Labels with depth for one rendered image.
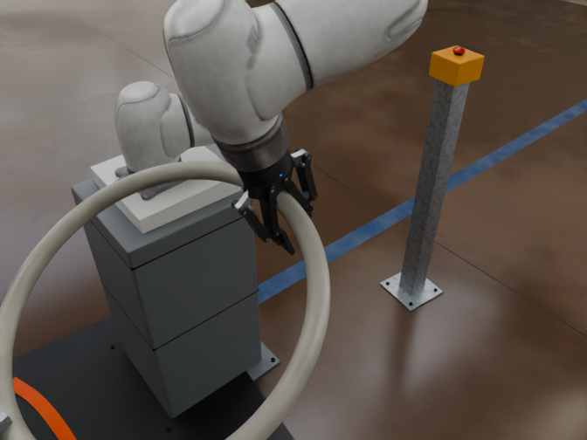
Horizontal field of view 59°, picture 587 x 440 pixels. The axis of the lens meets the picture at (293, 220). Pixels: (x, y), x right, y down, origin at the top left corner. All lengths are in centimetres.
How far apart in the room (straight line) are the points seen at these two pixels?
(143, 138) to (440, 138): 102
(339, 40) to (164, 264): 104
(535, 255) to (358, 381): 117
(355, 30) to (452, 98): 128
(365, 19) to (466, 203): 248
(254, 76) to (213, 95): 5
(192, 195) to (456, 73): 91
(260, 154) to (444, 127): 131
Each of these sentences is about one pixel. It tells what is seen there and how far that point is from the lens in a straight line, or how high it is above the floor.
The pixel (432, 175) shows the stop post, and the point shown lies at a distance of 197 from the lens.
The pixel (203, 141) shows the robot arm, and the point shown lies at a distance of 146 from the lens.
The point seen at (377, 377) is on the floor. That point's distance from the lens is 208.
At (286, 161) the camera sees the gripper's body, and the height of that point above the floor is 134.
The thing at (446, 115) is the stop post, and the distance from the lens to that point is 185.
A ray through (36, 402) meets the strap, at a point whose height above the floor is 2.
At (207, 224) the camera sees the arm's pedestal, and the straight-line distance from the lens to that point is 148.
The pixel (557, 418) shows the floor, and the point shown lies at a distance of 218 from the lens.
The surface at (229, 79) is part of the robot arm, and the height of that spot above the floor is 148.
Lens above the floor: 169
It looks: 38 degrees down
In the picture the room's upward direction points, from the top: straight up
